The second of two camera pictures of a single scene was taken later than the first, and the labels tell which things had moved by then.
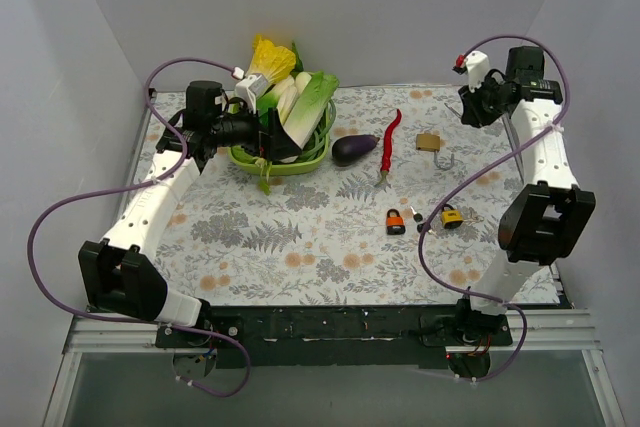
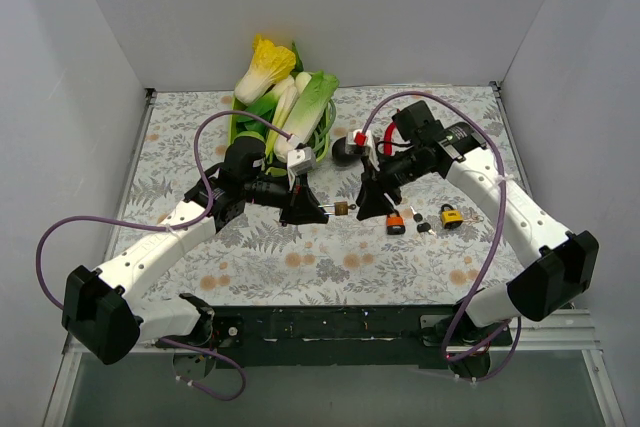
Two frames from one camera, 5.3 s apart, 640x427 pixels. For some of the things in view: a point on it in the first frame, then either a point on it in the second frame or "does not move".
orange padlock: x=395 y=225 does not move
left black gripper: x=265 y=132 -> x=292 y=197
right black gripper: x=473 y=105 -> x=376 y=185
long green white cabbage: x=313 y=100 does not move
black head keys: x=418 y=217 does not move
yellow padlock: x=451 y=219 does not move
